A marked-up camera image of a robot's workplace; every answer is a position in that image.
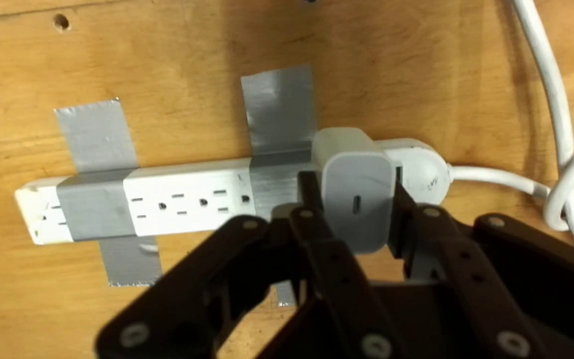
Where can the white charger head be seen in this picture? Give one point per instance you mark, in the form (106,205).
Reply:
(357,191)

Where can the grey duct tape strip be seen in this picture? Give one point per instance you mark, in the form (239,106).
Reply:
(94,140)
(277,106)

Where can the white power strip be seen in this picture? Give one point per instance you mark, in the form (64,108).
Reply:
(179,199)

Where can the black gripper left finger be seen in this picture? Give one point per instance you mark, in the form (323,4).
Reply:
(233,265)

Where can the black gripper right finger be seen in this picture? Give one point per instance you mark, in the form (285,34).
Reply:
(498,279)

